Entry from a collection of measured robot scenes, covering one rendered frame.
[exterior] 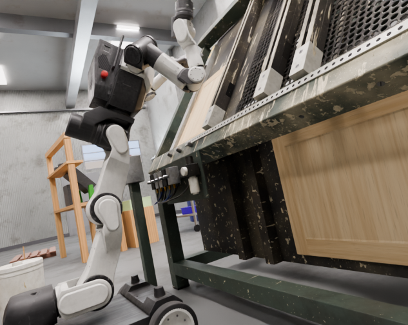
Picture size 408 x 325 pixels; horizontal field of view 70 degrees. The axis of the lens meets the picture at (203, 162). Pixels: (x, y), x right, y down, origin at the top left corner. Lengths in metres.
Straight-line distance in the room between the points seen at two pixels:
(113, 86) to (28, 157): 10.61
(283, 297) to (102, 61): 1.29
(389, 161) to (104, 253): 1.16
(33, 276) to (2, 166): 9.76
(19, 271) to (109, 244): 1.09
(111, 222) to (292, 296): 0.79
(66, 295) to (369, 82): 1.26
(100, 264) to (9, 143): 10.90
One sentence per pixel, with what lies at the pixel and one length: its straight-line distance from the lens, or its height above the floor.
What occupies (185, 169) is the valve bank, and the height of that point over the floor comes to 0.73.
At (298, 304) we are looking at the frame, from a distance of 1.20.
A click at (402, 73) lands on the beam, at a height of 0.78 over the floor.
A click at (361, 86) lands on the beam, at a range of 0.88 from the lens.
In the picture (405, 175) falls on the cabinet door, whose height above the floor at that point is 0.53.
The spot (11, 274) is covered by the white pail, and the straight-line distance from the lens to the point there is 2.39.
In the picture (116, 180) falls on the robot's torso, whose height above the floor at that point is 0.73.
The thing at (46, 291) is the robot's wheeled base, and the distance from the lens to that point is 1.40.
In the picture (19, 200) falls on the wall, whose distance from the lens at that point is 11.83.
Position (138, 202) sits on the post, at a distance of 1.98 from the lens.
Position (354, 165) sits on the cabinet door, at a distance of 1.16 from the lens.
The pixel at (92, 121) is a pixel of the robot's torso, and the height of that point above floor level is 1.02.
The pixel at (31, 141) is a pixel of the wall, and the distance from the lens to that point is 12.13.
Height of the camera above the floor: 0.60
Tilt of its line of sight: 6 degrees up
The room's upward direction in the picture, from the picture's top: 11 degrees counter-clockwise
